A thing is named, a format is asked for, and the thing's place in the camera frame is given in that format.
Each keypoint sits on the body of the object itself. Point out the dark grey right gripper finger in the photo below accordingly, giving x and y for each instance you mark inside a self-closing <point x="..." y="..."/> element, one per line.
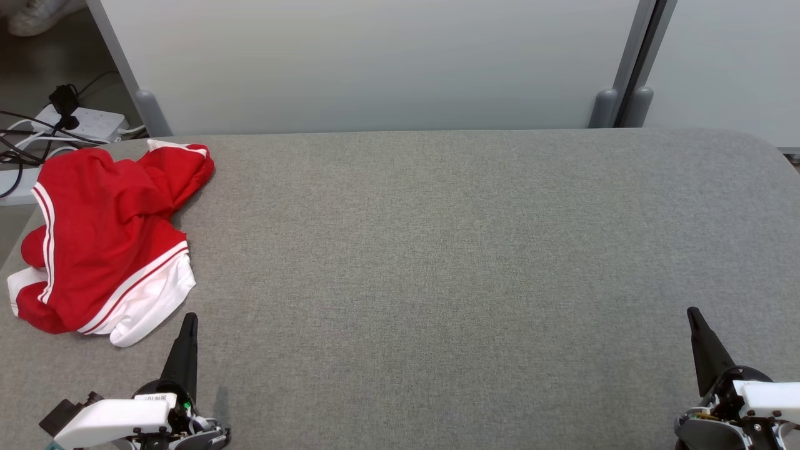
<point x="707" y="356"/>

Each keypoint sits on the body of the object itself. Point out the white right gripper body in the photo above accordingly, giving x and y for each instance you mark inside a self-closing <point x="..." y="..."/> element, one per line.
<point x="769" y="397"/>

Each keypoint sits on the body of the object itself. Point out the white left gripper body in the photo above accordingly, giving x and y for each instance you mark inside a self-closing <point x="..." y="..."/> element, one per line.
<point x="112" y="419"/>

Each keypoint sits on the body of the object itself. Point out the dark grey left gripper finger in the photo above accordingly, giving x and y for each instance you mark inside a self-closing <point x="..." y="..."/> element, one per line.
<point x="184" y="356"/>

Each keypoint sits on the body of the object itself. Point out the red Bulls 23 jersey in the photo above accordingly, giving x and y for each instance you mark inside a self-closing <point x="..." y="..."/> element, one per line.
<point x="106" y="250"/>

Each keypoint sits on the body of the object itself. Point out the red shorts with white stripe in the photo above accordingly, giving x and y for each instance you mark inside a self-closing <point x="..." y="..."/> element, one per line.
<point x="181" y="172"/>

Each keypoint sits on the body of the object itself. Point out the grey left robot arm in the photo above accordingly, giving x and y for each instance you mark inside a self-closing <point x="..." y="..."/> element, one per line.
<point x="203" y="437"/>

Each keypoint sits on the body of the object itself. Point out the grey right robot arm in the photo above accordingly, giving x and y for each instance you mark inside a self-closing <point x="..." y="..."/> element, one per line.
<point x="706" y="434"/>

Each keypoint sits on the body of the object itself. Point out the white flat box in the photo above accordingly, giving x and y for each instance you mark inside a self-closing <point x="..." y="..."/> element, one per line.
<point x="28" y="187"/>

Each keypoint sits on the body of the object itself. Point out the grey partition foot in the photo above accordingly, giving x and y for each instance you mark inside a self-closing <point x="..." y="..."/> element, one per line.
<point x="152" y="112"/>
<point x="604" y="109"/>
<point x="637" y="107"/>

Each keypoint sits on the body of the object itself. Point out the grey fabric covered table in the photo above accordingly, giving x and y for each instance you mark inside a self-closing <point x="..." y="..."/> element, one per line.
<point x="437" y="250"/>

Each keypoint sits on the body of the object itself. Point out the black plug adapter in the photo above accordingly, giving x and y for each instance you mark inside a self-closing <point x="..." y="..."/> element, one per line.
<point x="62" y="100"/>

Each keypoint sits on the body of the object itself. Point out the white power strip with plugs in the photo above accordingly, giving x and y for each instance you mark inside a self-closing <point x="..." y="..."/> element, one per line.
<point x="28" y="117"/>

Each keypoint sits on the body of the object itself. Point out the narrow light grey partition panel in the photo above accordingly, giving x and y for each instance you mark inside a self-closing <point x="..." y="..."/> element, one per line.
<point x="725" y="62"/>

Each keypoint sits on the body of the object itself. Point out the wide light grey partition panel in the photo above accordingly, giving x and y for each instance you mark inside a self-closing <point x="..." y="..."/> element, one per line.
<point x="375" y="62"/>

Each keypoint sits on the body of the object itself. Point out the white sneaker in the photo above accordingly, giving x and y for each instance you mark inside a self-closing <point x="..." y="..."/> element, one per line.
<point x="44" y="15"/>

